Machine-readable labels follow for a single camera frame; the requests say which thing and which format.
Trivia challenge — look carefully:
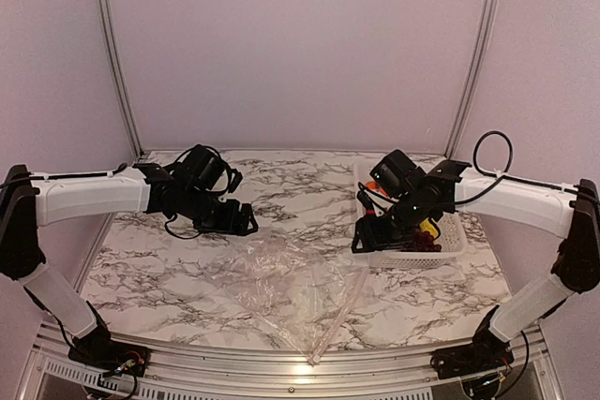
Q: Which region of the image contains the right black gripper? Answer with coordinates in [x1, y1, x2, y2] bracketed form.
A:
[352, 191, 432, 253]

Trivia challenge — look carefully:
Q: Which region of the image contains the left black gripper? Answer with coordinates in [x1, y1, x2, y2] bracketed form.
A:
[181, 186, 259, 236]

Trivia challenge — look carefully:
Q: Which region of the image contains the clear zip top bag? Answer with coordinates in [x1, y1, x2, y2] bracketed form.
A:
[202, 231, 368, 366]

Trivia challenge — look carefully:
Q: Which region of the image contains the white plastic basket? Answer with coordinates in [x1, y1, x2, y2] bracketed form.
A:
[351, 162, 468, 270]

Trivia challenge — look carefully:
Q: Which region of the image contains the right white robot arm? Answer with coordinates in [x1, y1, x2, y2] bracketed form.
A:
[352, 151, 599, 379]

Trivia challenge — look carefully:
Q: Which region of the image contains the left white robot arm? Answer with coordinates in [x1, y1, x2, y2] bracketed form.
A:
[1, 163, 259, 378]

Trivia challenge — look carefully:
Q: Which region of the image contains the orange pumpkin toy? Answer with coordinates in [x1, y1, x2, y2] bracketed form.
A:
[366, 181, 387, 196]

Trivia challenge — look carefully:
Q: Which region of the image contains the purple grape bunch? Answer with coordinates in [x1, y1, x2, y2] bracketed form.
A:
[407, 230, 442, 253]

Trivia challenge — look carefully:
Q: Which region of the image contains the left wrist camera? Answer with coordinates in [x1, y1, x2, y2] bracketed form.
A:
[177, 144, 243, 196]

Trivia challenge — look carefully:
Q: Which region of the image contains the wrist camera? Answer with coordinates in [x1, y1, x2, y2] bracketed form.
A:
[356, 149, 426, 213]
[177, 144, 243, 196]

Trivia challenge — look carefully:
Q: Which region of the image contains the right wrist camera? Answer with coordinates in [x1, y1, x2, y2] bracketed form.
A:
[356, 149, 426, 213]

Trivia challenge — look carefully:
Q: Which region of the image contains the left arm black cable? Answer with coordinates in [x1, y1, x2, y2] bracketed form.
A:
[0, 163, 207, 238]

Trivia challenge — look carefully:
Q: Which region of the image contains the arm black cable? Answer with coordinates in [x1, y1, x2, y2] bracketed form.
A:
[449, 131, 582, 207]
[0, 163, 207, 238]

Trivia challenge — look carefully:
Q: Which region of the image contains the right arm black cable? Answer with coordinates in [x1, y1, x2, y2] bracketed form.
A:
[449, 131, 582, 207]

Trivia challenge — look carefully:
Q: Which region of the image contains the front aluminium rail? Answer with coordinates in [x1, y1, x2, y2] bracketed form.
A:
[3, 323, 565, 399]

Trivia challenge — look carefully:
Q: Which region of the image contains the left aluminium frame post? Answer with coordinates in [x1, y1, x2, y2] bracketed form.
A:
[97, 0, 144, 159]

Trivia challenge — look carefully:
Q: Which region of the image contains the aluminium frame post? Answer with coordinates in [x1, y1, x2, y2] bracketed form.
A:
[97, 0, 144, 159]
[443, 0, 499, 158]

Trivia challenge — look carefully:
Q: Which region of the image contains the right aluminium frame post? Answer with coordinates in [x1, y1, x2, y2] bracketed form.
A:
[443, 0, 499, 158]

